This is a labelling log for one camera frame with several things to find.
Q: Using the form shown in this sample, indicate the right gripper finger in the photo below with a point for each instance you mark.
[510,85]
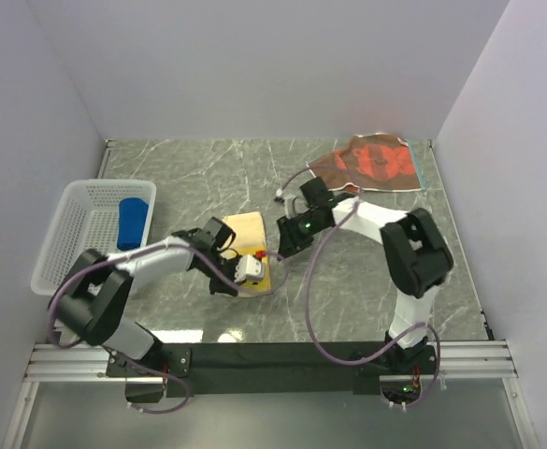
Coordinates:
[293,245]
[286,228]

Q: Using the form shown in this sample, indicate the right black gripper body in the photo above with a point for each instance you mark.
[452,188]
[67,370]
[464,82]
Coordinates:
[310,225]

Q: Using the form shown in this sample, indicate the yellow cream towel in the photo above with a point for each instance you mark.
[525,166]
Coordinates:
[250,239]

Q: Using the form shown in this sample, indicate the blue towel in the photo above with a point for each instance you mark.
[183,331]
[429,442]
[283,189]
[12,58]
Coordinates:
[132,214]

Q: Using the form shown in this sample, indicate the brown orange towel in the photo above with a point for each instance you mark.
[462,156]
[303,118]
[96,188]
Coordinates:
[374,163]

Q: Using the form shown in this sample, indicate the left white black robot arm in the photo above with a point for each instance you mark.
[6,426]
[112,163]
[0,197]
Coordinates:
[89,305]

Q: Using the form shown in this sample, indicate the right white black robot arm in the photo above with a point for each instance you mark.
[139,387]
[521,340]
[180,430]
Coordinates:
[416,254]

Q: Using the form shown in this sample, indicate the white perforated plastic basket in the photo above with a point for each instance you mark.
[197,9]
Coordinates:
[87,217]

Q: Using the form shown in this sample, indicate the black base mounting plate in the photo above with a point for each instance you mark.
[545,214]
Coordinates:
[256,368]

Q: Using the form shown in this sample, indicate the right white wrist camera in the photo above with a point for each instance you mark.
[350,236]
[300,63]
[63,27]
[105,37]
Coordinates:
[289,202]

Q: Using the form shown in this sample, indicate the aluminium rail frame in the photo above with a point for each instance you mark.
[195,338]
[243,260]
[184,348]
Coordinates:
[281,316]

